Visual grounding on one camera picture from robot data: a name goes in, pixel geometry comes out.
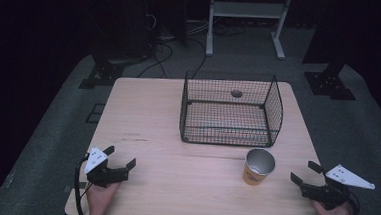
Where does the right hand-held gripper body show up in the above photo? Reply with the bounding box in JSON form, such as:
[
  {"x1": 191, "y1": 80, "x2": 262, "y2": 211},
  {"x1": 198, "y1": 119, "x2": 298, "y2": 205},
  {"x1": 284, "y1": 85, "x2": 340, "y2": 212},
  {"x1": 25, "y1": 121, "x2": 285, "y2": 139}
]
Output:
[{"x1": 298, "y1": 161, "x2": 377, "y2": 214}]

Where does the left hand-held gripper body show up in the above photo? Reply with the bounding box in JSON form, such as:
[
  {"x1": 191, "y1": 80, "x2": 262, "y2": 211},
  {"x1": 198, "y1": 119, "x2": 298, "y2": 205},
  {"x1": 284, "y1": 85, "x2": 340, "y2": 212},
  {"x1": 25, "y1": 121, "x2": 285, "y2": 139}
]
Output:
[{"x1": 82, "y1": 145, "x2": 132, "y2": 190}]

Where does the person's left hand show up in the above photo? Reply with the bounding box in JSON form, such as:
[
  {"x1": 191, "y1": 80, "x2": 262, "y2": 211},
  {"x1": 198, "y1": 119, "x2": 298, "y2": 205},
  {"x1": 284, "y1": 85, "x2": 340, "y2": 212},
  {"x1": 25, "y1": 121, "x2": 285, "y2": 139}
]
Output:
[{"x1": 84, "y1": 179, "x2": 122, "y2": 215}]

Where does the yellow paper cup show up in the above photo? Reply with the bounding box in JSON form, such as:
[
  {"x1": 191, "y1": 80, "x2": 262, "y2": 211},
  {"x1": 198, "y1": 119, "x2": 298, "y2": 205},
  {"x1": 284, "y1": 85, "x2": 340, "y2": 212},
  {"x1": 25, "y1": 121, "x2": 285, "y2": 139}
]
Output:
[{"x1": 242, "y1": 147, "x2": 277, "y2": 188}]

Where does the black stand base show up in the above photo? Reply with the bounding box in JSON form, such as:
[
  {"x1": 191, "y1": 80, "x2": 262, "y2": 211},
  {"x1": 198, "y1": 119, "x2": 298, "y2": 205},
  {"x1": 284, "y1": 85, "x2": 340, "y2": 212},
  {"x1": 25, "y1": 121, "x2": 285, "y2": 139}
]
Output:
[
  {"x1": 77, "y1": 58, "x2": 127, "y2": 92},
  {"x1": 302, "y1": 60, "x2": 359, "y2": 102}
]

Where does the white metal stand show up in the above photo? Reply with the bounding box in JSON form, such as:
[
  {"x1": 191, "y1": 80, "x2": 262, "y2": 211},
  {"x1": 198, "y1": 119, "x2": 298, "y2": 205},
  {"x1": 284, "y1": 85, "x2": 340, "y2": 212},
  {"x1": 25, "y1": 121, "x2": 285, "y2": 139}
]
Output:
[{"x1": 205, "y1": 0, "x2": 293, "y2": 62}]

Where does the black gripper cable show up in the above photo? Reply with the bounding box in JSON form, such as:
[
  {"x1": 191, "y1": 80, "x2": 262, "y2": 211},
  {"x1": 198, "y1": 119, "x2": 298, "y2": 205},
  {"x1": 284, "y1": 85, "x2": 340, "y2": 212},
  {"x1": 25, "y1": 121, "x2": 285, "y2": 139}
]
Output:
[
  {"x1": 72, "y1": 153, "x2": 91, "y2": 215},
  {"x1": 345, "y1": 191, "x2": 362, "y2": 215}
]

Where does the black wire mesh basket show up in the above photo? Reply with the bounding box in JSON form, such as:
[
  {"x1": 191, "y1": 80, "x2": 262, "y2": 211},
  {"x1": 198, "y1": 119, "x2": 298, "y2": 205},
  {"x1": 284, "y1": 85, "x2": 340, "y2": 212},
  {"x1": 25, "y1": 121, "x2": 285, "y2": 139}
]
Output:
[{"x1": 177, "y1": 69, "x2": 287, "y2": 150}]

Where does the black floor cable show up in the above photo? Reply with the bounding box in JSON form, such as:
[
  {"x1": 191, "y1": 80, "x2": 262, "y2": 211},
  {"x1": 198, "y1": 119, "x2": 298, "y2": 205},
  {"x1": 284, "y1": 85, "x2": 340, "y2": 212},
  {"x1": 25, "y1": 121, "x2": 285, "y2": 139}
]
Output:
[
  {"x1": 136, "y1": 38, "x2": 176, "y2": 81},
  {"x1": 188, "y1": 36, "x2": 209, "y2": 80}
]

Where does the bundle of floor cables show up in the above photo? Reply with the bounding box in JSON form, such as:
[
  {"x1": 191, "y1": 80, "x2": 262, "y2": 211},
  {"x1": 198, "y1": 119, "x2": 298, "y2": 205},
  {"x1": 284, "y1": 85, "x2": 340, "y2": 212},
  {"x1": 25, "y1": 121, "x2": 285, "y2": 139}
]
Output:
[{"x1": 212, "y1": 21, "x2": 248, "y2": 39}]

